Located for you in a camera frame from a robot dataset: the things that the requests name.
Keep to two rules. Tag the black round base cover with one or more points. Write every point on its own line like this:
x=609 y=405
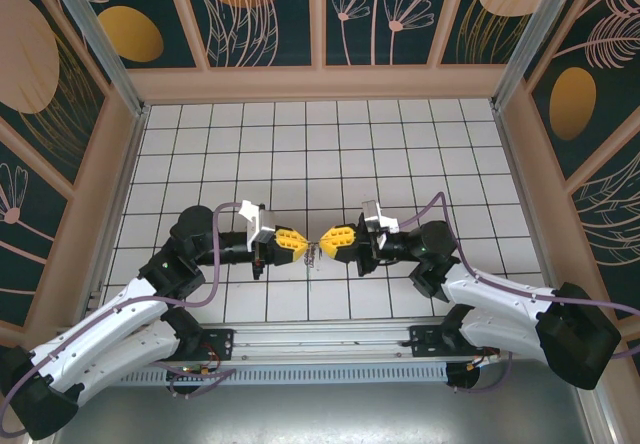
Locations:
x=462 y=376
x=182 y=386

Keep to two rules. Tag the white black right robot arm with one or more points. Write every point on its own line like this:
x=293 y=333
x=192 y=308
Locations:
x=500 y=299

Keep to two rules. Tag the aluminium frame post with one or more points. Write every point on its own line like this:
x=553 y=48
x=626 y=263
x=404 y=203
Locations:
x=100 y=39
x=530 y=39

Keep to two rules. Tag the grey metal sheet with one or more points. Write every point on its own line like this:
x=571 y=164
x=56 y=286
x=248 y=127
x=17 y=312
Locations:
x=320 y=414

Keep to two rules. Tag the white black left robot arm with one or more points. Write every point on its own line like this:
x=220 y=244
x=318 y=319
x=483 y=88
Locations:
x=100 y=324

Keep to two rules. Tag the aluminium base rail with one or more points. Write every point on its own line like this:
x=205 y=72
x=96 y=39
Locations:
x=320 y=344

